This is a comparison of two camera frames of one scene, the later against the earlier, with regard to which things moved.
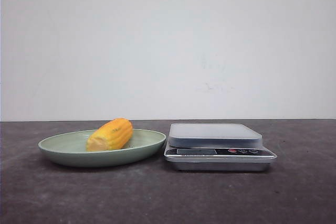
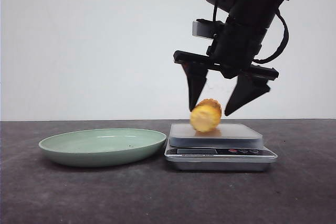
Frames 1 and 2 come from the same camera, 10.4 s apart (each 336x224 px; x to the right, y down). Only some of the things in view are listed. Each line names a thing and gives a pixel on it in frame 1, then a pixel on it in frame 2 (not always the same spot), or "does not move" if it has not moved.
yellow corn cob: (113, 135) → (206, 115)
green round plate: (70, 149) does not move
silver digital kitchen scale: (217, 147) does not move
